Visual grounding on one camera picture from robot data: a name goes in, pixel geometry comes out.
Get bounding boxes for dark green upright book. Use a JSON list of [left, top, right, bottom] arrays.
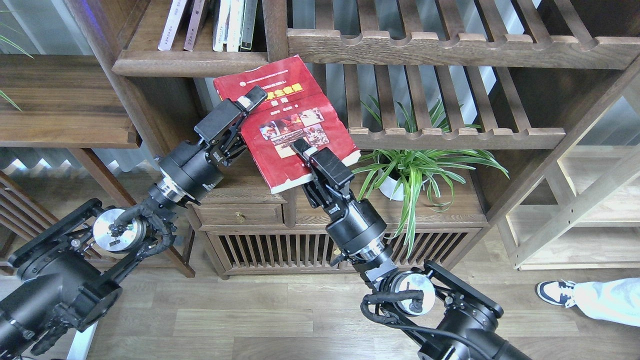
[[238, 0, 258, 52]]

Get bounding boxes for white floor stand leg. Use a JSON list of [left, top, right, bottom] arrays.
[[66, 322, 99, 360]]

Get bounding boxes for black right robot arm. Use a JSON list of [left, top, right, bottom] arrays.
[[292, 139, 528, 360]]

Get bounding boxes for light wooden shelf frame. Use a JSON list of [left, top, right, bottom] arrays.
[[497, 102, 640, 271]]

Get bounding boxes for blue white sneaker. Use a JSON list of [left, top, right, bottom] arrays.
[[535, 280, 577, 308]]

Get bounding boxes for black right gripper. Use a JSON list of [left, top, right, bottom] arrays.
[[291, 137, 386, 256]]

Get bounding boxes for green leaf at left edge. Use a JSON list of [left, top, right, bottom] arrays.
[[0, 34, 35, 112]]

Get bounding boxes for white upright book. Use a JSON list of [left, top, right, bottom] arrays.
[[212, 0, 231, 52], [225, 0, 245, 52]]

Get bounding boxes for red paperback book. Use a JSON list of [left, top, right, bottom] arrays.
[[214, 55, 361, 194]]

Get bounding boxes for brass drawer knob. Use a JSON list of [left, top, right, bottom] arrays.
[[234, 211, 246, 223]]

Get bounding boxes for green spider plant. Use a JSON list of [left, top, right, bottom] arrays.
[[352, 95, 510, 246]]

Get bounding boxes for white plant pot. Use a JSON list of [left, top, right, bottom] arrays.
[[379, 175, 405, 202]]

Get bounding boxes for dark wooden bookshelf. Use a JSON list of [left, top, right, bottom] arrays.
[[64, 0, 640, 279]]

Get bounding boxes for white upright book left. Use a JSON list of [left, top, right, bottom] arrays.
[[212, 0, 231, 52]]

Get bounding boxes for white upright book middle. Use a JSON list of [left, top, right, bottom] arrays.
[[225, 0, 245, 52]]

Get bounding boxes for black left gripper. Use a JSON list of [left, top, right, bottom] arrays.
[[158, 85, 268, 206]]

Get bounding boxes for white lavender paperback book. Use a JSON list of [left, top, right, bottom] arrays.
[[157, 0, 190, 51]]

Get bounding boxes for maroon book Chinese characters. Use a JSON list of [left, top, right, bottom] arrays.
[[183, 0, 210, 51]]

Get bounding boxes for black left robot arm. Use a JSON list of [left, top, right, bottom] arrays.
[[0, 86, 267, 360]]

